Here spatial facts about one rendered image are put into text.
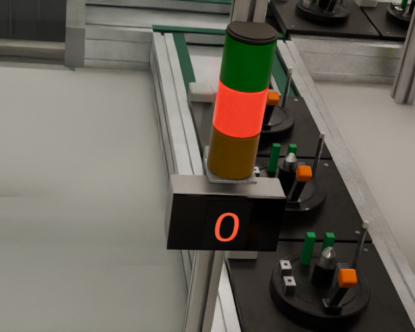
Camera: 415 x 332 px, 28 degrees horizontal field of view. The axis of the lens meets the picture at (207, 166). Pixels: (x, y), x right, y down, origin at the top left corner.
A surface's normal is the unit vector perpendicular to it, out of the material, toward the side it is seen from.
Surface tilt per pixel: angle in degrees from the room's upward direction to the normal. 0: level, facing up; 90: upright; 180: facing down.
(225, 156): 90
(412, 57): 90
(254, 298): 0
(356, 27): 0
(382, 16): 0
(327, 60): 90
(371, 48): 90
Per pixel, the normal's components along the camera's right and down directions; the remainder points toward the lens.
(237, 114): -0.16, 0.50
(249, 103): 0.22, 0.54
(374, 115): 0.12, -0.84
